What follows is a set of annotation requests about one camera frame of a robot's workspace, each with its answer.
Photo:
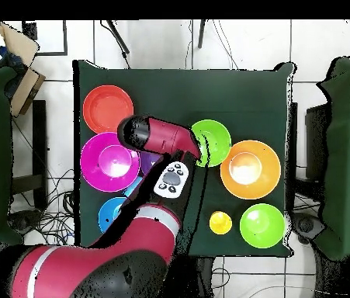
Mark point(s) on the purple bowl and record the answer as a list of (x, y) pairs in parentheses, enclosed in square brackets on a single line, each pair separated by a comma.
[(148, 160)]

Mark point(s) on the green bowl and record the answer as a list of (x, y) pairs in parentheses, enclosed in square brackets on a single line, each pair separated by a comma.
[(262, 226), (218, 139)]

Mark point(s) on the yellow cup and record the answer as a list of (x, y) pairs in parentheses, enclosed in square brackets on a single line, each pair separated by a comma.
[(220, 223)]

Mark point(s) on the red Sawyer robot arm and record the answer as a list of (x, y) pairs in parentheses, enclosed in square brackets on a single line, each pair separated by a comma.
[(162, 136)]

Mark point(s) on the blue cup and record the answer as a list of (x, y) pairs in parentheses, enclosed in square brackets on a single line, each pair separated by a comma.
[(132, 186)]

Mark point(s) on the dark green table cloth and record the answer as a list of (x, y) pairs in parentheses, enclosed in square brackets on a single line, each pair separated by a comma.
[(177, 90)]

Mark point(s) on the large magenta bowl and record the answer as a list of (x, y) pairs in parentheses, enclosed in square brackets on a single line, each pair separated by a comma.
[(94, 167)]

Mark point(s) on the blue bowl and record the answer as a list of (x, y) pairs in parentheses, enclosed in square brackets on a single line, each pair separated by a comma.
[(108, 214)]

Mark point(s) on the orange-red shallow bowl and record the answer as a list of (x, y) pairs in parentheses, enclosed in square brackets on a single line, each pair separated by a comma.
[(103, 105)]

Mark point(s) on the large orange bowl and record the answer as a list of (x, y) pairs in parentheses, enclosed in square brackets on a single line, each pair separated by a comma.
[(267, 170)]

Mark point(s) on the black tripod leg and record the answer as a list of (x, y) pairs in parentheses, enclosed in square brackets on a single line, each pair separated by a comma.
[(119, 37), (201, 34)]

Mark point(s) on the black box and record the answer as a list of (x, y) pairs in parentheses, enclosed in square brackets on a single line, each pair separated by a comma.
[(317, 139)]

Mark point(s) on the black stand base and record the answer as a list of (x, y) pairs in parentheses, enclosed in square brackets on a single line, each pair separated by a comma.
[(308, 226), (24, 220)]

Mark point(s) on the cardboard box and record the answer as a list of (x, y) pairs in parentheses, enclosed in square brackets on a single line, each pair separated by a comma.
[(25, 90)]

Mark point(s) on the black bench frame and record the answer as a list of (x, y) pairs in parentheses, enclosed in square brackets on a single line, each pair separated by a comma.
[(39, 139)]

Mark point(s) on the black square floor frame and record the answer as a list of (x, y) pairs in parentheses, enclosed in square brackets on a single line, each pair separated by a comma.
[(65, 37)]

